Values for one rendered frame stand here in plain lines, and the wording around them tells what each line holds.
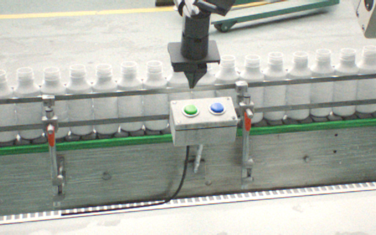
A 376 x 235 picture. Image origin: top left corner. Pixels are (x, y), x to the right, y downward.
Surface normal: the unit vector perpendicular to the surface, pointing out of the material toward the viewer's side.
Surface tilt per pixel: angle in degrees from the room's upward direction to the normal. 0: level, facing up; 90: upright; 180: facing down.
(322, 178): 90
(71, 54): 0
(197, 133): 110
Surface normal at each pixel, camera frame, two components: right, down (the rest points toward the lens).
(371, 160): 0.18, 0.41
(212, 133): 0.16, 0.69
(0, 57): 0.00, -0.91
